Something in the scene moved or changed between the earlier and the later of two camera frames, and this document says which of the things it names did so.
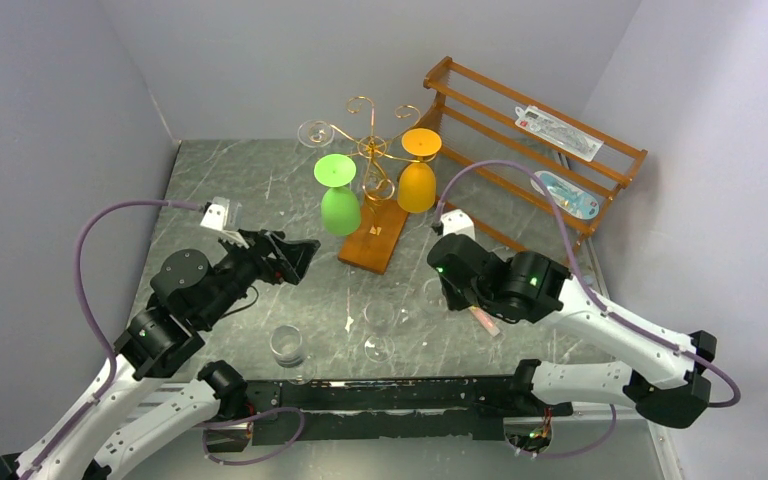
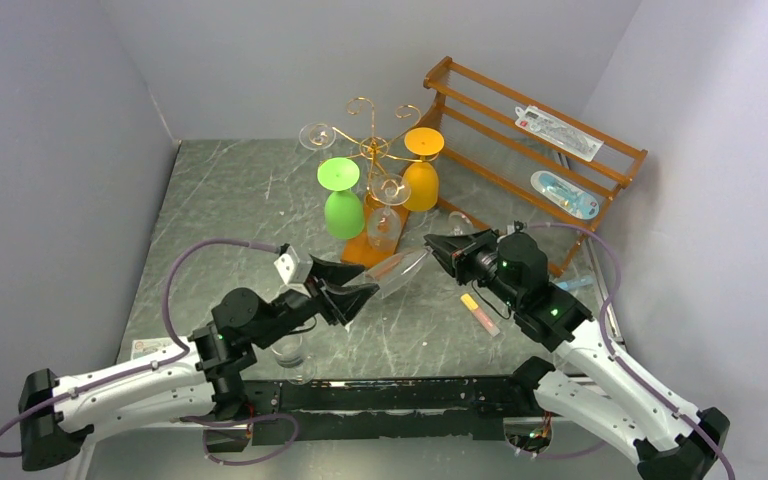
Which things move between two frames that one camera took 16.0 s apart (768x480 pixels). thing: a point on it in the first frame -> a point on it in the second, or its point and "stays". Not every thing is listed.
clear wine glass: x=379 y=316 -> x=387 y=272
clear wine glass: x=286 y=343 stays
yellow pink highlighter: x=487 y=321 stays
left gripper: x=295 y=256 -> x=336 y=302
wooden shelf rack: x=508 y=160 stays
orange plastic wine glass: x=417 y=185 stays
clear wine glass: x=435 y=298 -> x=384 y=223
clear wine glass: x=315 y=133 stays
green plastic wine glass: x=340 y=206 stays
